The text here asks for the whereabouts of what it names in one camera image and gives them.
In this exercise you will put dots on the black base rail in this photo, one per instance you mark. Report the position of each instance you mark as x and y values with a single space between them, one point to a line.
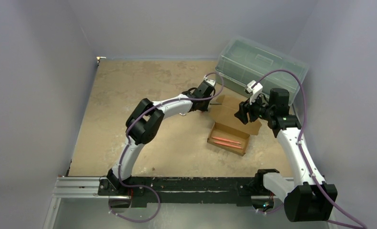
241 191

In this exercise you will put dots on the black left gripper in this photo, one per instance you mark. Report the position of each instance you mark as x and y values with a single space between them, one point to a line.
204 108

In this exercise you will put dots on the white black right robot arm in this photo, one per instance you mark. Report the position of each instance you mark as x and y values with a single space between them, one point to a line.
305 198

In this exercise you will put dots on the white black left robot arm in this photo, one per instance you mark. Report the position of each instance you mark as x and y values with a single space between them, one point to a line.
144 123

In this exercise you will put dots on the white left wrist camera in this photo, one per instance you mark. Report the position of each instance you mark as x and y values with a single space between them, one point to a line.
210 81

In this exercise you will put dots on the clear plastic storage box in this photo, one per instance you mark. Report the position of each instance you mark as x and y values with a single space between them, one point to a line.
243 60

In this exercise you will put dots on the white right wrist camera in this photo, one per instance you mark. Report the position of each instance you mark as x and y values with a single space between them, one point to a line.
254 89

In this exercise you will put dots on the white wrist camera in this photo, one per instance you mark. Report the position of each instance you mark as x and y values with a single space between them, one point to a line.
254 89
210 81

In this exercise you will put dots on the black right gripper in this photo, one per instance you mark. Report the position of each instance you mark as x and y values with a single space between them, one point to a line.
247 110

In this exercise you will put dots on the salmon pen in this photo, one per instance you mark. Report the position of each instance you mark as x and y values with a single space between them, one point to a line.
226 140
227 144

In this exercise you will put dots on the brown cardboard box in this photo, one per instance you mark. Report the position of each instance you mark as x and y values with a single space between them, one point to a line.
226 125

